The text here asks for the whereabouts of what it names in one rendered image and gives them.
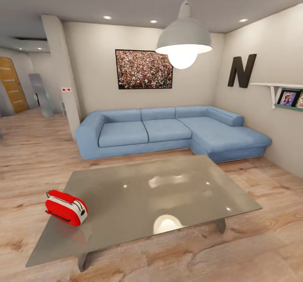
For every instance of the radio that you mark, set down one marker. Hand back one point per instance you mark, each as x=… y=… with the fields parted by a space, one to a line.
x=66 y=208

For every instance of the coffee table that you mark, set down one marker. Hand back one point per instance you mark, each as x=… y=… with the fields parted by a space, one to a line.
x=127 y=203

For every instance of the shelf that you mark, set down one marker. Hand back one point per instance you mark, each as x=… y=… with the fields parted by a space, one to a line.
x=282 y=86

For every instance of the standing mirror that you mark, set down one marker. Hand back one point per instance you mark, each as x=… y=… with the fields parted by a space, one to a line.
x=41 y=95

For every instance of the sofa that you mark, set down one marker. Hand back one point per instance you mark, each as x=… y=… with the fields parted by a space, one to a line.
x=204 y=129

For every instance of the decorative sign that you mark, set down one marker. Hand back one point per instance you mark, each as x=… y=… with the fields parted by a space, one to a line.
x=237 y=68

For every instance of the room light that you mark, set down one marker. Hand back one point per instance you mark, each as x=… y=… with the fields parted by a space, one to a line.
x=185 y=31

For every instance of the door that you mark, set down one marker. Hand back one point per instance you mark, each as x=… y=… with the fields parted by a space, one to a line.
x=12 y=85

